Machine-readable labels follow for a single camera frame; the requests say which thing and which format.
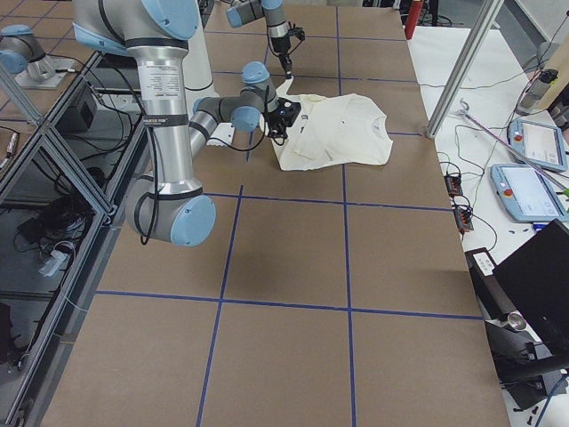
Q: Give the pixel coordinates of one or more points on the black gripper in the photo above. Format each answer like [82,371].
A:
[274,119]
[281,47]

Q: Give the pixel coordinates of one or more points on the cream long-sleeve cat shirt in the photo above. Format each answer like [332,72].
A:
[333,131]

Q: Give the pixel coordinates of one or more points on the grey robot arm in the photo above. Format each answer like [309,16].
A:
[178,107]
[241,13]

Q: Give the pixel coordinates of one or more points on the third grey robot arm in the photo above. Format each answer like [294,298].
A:
[24,58]

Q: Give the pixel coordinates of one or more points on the red fire extinguisher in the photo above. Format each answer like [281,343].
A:
[412,18]

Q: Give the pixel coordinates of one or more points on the metal grabber tool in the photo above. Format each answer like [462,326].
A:
[464,111]

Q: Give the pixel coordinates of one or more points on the black power strip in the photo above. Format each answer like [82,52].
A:
[453,184]
[463,217]

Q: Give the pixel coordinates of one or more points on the blue teach pendant near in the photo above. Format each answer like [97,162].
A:
[526,195]

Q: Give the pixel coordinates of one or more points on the blue teach pendant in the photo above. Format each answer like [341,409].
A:
[542,144]
[526,195]

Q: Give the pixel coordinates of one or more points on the blue teach pendant far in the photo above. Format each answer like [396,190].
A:
[542,144]

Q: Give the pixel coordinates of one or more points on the black box with label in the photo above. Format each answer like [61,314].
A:
[487,288]

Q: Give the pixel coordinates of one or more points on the black monitor with stand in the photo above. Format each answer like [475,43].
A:
[535,280]

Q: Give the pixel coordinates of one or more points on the aluminium frame post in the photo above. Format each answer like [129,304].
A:
[485,18]

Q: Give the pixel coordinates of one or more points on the aluminium frame rail left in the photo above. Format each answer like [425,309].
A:
[63,160]

